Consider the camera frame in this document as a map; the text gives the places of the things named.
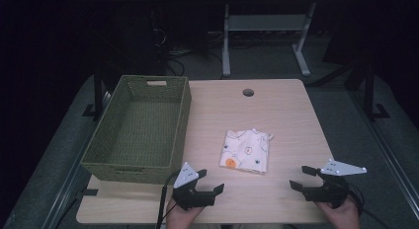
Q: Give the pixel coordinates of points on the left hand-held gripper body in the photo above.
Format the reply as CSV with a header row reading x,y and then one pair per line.
x,y
191,197

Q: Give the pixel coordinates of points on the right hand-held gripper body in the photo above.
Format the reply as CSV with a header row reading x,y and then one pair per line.
x,y
329,189

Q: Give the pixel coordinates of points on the white patterned cloth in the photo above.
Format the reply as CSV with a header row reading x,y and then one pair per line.
x,y
245,151

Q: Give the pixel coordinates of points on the green woven basket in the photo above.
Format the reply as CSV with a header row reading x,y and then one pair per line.
x,y
148,123

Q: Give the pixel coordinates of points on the person's left hand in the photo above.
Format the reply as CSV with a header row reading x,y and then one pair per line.
x,y
179,217

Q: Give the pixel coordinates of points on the person's right hand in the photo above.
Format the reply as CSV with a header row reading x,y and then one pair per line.
x,y
341,215

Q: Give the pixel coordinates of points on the black metal stand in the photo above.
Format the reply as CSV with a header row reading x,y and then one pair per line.
x,y
98,91
370,91

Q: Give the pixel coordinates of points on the black tape strip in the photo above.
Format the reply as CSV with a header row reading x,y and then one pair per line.
x,y
89,192

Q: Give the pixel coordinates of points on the metal floor rail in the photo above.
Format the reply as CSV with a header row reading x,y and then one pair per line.
x,y
70,176
392,156

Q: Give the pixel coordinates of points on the grey metal desk frame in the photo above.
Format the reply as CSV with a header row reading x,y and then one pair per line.
x,y
263,23

